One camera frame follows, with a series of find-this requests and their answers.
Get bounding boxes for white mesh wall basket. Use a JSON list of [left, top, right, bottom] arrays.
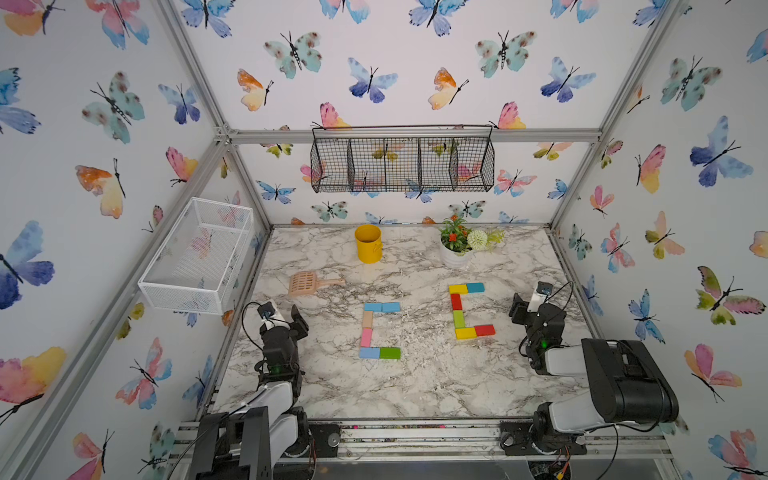
[[138, 197, 254, 315]]

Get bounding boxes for pink plastic scoop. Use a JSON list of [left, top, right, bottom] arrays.
[[288, 271, 346, 297]]

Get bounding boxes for lime green block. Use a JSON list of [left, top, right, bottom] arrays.
[[453, 310, 466, 329]]

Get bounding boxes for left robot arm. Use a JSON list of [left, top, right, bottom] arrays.
[[168, 301, 341, 479]]

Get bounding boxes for aluminium front rail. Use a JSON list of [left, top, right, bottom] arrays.
[[308, 417, 673, 462]]

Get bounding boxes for potted flower plant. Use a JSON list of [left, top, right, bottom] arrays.
[[439, 215, 505, 269]]

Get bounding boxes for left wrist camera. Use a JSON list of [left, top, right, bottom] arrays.
[[257, 302, 289, 330]]

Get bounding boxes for pink block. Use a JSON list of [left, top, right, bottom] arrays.
[[360, 327, 373, 348]]

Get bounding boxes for dark green block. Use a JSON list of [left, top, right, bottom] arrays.
[[379, 347, 401, 360]]

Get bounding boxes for red block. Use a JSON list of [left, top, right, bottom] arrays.
[[474, 325, 496, 337], [450, 294, 463, 311]]

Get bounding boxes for yellow block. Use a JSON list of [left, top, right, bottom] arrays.
[[455, 327, 478, 340], [449, 284, 469, 295]]

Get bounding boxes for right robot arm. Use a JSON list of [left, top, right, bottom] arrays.
[[500, 291, 679, 456]]

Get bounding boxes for teal block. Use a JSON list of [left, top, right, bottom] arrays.
[[466, 283, 485, 293]]

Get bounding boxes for yellow cup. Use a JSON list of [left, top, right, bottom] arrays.
[[355, 224, 383, 264]]

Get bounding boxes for black wire wall basket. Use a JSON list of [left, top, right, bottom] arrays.
[[303, 125, 495, 194]]

